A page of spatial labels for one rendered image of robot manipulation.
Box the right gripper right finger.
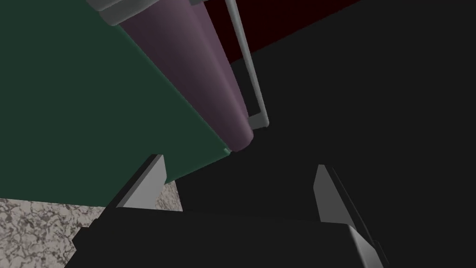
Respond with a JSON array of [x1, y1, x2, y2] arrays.
[[313, 164, 373, 239]]

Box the dark green cabinet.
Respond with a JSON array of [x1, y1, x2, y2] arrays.
[[0, 0, 232, 208]]

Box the grey bar handle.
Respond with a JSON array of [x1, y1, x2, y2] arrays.
[[225, 0, 270, 131]]

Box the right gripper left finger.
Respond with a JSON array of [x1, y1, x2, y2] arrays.
[[106, 154, 166, 209]]

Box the purple rounded column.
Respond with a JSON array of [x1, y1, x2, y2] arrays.
[[119, 0, 255, 153]]

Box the black appliance door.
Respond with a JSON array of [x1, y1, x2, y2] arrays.
[[174, 0, 476, 268]]

